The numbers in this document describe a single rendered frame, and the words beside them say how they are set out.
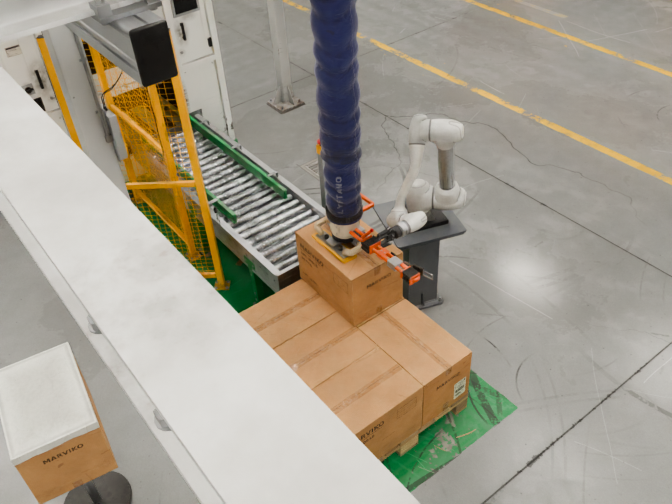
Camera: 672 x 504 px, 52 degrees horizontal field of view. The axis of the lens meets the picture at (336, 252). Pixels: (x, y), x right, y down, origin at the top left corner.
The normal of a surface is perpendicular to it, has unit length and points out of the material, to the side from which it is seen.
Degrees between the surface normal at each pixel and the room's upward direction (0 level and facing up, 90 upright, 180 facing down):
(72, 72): 90
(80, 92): 90
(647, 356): 0
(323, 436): 0
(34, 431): 0
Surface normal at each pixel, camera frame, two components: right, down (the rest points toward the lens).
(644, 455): -0.05, -0.76
